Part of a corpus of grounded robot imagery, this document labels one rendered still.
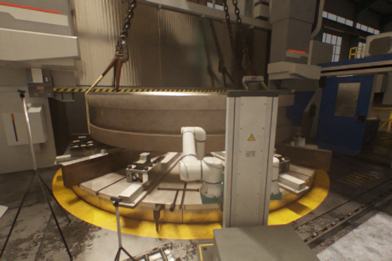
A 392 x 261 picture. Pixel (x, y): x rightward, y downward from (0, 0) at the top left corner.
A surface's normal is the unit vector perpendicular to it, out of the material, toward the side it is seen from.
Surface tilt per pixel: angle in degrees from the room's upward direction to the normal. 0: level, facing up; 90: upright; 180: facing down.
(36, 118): 90
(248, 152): 90
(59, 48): 90
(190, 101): 90
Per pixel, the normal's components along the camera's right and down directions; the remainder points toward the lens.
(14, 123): 0.47, 0.17
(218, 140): 0.18, 0.19
